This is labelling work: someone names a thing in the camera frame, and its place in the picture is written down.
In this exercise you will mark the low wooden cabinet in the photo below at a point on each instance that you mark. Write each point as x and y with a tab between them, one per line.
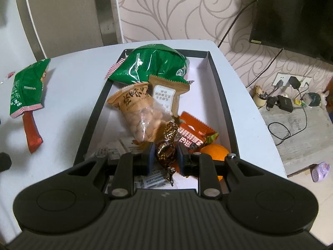
307	145

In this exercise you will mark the small pale figurine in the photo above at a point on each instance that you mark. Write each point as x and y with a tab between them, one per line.
325	99

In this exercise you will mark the brown foil candy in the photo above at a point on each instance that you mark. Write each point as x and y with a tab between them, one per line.
166	151

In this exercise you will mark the green snack bag checked label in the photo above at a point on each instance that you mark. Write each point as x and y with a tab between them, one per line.
153	65

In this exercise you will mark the tan clear peanut packet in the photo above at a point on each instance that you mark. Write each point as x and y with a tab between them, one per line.
141	117

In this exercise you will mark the orange snack packet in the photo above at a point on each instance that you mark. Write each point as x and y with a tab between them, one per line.
195	132

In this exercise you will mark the small tan biscuit packet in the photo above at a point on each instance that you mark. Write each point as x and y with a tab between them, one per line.
166	93

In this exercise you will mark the black router box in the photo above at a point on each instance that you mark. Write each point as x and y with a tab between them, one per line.
285	103

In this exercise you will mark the black television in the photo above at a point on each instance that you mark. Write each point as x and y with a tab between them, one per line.
294	13

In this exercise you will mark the long red-brown bar packet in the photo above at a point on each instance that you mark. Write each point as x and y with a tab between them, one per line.
31	132

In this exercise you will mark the clear white printed snack packet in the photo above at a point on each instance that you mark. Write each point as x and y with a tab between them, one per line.
122	148

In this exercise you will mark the black tray with white inside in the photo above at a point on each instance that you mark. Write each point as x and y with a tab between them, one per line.
218	88

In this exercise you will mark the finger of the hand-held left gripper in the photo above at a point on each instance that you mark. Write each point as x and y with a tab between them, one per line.
4	162

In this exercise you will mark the black plug charger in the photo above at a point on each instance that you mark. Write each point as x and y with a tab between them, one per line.
294	82

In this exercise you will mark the grey plug charger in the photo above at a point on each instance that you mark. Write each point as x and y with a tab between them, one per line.
279	83

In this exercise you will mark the purple plastic pouch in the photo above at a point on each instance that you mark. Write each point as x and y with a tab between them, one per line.
321	172

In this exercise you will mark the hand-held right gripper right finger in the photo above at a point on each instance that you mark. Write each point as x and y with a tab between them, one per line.
182	160

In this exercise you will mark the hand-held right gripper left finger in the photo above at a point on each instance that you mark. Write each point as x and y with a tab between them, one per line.
150	158

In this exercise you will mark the small black adapter box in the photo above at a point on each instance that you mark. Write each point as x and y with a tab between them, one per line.
271	102

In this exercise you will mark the small beige plant pot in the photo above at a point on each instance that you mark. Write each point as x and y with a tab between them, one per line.
260	99

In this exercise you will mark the green snack bag striped edge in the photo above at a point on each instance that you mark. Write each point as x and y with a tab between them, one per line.
24	88

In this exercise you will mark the orange fruit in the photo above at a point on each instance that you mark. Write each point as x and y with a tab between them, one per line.
214	152

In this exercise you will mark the round green gadget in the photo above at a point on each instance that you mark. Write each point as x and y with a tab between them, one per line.
312	99

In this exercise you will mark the grey upright panel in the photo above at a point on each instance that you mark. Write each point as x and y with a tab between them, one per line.
78	13

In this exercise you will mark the small pink wrapped candy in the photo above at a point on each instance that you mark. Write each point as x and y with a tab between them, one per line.
9	76

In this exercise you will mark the white wall power outlet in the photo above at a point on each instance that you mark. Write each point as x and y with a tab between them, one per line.
285	79

